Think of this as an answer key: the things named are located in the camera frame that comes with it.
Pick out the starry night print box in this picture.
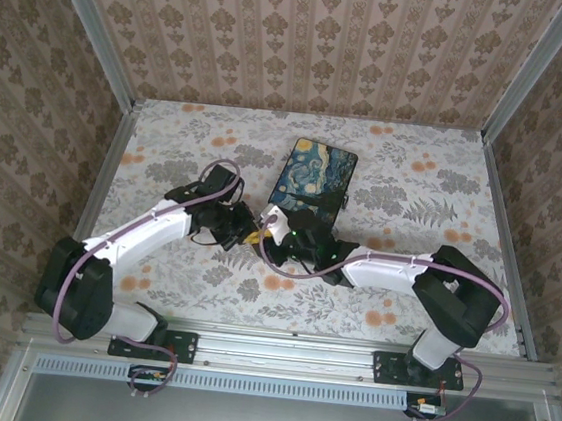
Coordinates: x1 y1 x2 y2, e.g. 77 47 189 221
265 133 360 229

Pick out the small connector circuit board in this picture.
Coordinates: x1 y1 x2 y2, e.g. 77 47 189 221
127 363 170 394
404 392 448 421

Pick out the left gripper thin black wire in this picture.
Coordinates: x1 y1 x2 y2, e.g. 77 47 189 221
187 229 220 248

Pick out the long aluminium mounting rail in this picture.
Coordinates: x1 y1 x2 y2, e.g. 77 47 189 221
17 302 561 404

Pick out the aluminium table side rail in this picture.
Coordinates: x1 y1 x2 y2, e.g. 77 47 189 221
459 133 562 363
43 92 146 320

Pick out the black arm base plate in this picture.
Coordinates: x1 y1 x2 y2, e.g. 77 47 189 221
370 348 469 394
107 321 201 366

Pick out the slotted grey cable duct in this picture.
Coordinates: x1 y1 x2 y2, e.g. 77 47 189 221
34 350 447 416

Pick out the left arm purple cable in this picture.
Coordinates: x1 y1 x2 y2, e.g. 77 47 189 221
48 145 250 407

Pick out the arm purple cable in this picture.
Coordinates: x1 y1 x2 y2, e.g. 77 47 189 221
48 145 250 407
239 212 519 421

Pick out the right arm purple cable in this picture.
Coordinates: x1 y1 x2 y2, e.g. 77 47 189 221
239 212 519 421

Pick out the aluminium frame post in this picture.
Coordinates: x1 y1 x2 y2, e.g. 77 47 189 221
29 0 148 114
478 0 562 151

